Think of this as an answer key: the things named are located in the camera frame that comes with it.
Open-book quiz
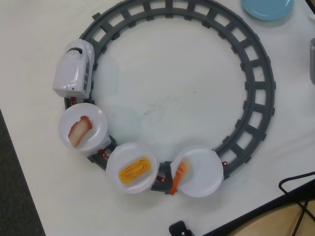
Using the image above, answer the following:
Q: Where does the orange shrimp sushi toy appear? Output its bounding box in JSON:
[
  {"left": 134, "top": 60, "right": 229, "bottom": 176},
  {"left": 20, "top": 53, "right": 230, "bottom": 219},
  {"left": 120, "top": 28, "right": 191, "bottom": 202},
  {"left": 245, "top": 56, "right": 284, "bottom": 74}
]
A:
[{"left": 169, "top": 158, "right": 192, "bottom": 196}]

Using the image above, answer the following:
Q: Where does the yellow egg sushi toy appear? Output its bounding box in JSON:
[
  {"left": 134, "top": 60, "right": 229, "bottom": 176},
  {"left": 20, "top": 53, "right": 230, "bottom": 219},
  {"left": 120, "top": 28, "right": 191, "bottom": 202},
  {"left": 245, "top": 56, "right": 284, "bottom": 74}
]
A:
[{"left": 119, "top": 158, "right": 152, "bottom": 185}]

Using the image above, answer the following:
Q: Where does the red white octopus sushi toy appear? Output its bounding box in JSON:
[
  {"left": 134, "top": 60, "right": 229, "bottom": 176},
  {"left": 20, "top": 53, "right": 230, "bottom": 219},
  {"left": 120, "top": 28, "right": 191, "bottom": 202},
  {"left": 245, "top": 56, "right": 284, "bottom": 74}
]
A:
[{"left": 67, "top": 115, "right": 94, "bottom": 148}]

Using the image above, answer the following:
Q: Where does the white Shinkansen toy locomotive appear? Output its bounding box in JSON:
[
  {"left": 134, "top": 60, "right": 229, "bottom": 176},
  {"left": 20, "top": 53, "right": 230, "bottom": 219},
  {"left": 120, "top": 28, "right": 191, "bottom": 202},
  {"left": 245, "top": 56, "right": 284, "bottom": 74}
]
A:
[{"left": 52, "top": 38, "right": 95, "bottom": 99}]

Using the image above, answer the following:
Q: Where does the blue round dish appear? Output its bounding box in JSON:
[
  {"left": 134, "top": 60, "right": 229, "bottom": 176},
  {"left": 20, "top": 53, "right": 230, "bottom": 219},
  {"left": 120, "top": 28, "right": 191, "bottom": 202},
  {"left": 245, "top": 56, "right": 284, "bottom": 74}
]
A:
[{"left": 240, "top": 0, "right": 295, "bottom": 23}]

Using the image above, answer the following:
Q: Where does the white round plate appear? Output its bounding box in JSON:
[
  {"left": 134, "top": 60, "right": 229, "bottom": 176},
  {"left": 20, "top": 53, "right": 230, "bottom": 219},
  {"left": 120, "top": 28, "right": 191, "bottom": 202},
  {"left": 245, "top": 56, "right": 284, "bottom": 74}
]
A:
[
  {"left": 58, "top": 103, "right": 108, "bottom": 152},
  {"left": 173, "top": 145, "right": 224, "bottom": 199},
  {"left": 105, "top": 142, "right": 158, "bottom": 195}
]

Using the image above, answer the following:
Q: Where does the black power adapter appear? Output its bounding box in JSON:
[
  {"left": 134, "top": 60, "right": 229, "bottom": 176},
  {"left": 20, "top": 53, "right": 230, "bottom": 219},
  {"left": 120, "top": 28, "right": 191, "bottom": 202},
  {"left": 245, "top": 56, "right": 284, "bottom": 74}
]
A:
[{"left": 169, "top": 220, "right": 194, "bottom": 236}]

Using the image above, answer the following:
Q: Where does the grey circular toy train track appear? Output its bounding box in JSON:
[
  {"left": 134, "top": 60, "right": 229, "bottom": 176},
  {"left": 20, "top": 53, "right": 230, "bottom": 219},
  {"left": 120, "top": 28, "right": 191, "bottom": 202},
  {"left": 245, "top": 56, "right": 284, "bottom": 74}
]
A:
[{"left": 63, "top": 0, "right": 276, "bottom": 197}]

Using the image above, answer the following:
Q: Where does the light wooden seat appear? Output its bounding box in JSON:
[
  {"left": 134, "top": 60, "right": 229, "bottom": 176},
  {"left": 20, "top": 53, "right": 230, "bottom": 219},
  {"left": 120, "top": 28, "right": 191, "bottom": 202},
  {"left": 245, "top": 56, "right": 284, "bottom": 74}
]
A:
[{"left": 230, "top": 200, "right": 315, "bottom": 236}]

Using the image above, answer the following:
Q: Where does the thick black cable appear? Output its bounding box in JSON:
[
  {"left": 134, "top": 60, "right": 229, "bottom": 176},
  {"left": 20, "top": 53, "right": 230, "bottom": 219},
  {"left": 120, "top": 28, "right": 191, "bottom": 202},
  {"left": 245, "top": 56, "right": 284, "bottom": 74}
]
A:
[{"left": 278, "top": 171, "right": 315, "bottom": 195}]

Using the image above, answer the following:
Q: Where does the thin black cable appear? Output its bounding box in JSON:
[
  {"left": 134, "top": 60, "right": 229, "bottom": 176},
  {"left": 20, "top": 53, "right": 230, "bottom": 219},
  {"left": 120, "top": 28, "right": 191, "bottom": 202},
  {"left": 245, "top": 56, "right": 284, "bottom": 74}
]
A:
[{"left": 292, "top": 198, "right": 315, "bottom": 236}]

